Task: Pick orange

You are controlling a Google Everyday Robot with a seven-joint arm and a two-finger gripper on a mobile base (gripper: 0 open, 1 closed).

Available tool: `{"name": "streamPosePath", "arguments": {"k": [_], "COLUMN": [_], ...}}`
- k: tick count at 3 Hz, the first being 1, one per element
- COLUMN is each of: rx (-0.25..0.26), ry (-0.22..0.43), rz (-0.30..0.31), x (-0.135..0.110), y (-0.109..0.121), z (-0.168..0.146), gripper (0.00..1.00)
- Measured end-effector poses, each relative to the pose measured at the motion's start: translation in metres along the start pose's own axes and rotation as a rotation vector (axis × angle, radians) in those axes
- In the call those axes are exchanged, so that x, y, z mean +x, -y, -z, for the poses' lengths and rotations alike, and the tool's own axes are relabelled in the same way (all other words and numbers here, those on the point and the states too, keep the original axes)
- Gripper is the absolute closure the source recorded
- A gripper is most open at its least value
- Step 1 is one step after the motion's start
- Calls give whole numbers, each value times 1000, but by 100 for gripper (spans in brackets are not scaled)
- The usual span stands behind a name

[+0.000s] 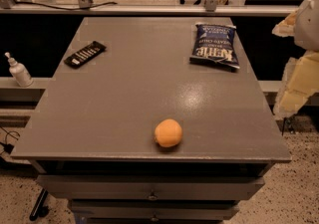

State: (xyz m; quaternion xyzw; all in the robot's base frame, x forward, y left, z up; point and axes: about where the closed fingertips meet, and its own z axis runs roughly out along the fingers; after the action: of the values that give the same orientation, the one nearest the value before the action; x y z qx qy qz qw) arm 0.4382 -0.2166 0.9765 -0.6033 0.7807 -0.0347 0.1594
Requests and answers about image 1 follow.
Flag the black table leg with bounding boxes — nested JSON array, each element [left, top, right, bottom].
[[29, 189, 49, 221]]

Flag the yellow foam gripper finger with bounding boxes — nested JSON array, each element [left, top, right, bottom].
[[272, 11, 297, 37], [273, 51, 319, 119]]

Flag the upper grey drawer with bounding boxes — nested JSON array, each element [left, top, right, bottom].
[[37, 175, 264, 201]]

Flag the black cable on floor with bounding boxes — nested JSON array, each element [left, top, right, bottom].
[[0, 126, 21, 156]]

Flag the grey drawer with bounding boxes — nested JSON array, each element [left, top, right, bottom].
[[69, 200, 238, 221], [37, 175, 264, 201]]

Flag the lower grey drawer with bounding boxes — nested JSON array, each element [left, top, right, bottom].
[[69, 200, 238, 221]]

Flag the black remote control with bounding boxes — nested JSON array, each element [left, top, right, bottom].
[[64, 41, 107, 69]]

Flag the black cable on shelf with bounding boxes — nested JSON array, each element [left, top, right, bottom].
[[9, 0, 118, 11]]

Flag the blue Kettle chips bag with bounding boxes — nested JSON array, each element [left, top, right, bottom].
[[189, 23, 240, 69]]

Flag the white pump bottle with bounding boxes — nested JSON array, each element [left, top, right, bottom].
[[5, 52, 33, 88]]

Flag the grey metal shelf rail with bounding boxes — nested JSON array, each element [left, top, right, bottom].
[[0, 3, 298, 17]]

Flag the orange fruit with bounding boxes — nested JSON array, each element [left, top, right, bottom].
[[155, 119, 182, 147]]

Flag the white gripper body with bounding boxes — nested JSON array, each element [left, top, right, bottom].
[[294, 0, 319, 51]]

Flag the grey drawer cabinet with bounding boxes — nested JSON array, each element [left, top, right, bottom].
[[12, 17, 290, 224]]

